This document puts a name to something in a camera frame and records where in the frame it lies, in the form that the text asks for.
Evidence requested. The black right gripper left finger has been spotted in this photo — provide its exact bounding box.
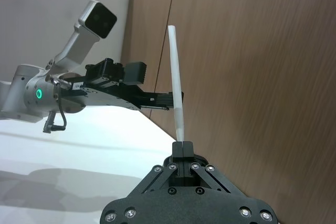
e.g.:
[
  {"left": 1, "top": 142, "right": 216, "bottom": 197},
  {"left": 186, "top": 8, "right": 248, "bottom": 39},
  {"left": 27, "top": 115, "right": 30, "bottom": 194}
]
[{"left": 138, "top": 141, "right": 184, "bottom": 194}]

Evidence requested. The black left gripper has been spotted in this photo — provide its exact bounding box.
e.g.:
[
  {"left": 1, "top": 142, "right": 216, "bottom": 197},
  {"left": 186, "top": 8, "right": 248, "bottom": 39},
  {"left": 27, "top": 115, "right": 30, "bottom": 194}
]
[{"left": 60, "top": 58, "right": 185, "bottom": 111}]

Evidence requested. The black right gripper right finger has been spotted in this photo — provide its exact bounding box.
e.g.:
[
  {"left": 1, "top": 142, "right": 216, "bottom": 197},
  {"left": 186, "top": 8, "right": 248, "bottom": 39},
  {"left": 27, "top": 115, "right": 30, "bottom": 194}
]
[{"left": 183, "top": 141, "right": 239, "bottom": 194}]

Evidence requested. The long white paper-wrapped stick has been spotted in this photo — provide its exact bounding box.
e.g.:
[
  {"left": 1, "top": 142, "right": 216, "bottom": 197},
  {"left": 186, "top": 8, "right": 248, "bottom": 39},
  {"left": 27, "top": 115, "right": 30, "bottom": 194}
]
[{"left": 167, "top": 25, "right": 185, "bottom": 142}]

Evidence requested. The thin dark gripper cable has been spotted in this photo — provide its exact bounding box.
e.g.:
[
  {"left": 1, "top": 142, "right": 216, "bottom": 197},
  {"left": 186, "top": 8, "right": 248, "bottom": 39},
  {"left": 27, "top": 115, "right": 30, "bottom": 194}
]
[{"left": 43, "top": 77, "right": 73, "bottom": 134}]

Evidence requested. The brown wooden wall panel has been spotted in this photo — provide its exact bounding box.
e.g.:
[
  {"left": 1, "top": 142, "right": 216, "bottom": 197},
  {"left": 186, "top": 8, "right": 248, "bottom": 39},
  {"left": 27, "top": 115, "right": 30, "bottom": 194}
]
[{"left": 120, "top": 0, "right": 336, "bottom": 224}]

